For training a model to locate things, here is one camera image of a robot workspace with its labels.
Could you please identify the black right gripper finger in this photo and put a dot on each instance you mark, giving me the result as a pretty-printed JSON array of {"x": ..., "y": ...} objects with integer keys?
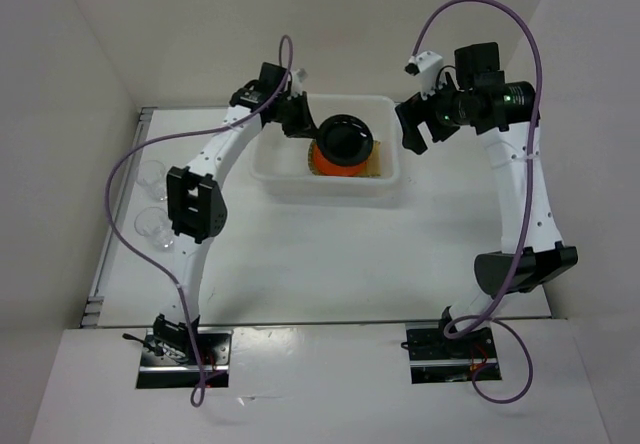
[
  {"x": 412, "y": 139},
  {"x": 410, "y": 113}
]

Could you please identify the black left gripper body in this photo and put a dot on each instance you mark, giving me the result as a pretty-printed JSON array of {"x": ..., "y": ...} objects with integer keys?
[{"x": 288, "y": 114}]

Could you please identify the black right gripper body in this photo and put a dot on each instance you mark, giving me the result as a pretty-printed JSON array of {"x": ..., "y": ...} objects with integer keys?
[{"x": 448, "y": 112}]

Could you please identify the black round dish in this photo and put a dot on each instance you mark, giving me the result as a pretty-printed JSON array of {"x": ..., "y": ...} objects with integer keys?
[{"x": 345, "y": 140}]

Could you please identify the orange plastic plate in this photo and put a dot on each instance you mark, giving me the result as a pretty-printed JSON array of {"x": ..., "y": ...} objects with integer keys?
[{"x": 320, "y": 165}]

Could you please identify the woven bamboo tray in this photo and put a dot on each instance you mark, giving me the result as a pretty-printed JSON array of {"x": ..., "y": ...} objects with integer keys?
[{"x": 373, "y": 165}]

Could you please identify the clear plastic cup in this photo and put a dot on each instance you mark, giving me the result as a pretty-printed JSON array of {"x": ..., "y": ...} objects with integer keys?
[
  {"x": 151, "y": 177},
  {"x": 154, "y": 225}
]

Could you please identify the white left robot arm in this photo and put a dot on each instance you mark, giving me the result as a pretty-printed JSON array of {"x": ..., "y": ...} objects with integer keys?
[{"x": 196, "y": 207}]

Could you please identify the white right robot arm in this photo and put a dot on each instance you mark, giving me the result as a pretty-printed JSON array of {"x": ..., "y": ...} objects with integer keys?
[{"x": 532, "y": 252}]

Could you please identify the clear plastic bin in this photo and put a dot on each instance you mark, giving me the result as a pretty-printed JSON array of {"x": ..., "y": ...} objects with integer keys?
[{"x": 279, "y": 163}]

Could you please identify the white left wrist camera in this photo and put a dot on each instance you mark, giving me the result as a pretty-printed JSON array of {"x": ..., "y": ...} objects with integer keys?
[{"x": 296, "y": 81}]

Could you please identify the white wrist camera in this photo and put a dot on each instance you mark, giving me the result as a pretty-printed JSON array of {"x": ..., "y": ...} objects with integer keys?
[
  {"x": 296, "y": 81},
  {"x": 425, "y": 67}
]

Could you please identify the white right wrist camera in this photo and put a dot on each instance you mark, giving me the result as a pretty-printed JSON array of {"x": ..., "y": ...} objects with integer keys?
[{"x": 425, "y": 67}]

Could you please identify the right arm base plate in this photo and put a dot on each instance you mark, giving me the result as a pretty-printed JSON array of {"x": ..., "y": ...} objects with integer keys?
[{"x": 435, "y": 359}]

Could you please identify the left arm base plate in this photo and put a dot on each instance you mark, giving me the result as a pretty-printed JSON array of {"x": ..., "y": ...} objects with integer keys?
[{"x": 160, "y": 368}]

